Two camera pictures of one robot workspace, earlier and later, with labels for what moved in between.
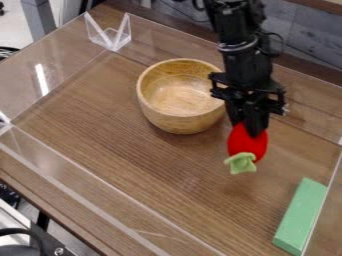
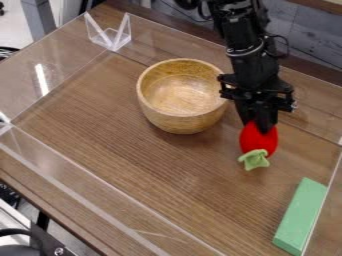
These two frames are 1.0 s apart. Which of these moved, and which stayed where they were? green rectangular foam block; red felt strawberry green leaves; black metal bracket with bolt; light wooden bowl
Moved: red felt strawberry green leaves
Stayed: light wooden bowl; black metal bracket with bolt; green rectangular foam block
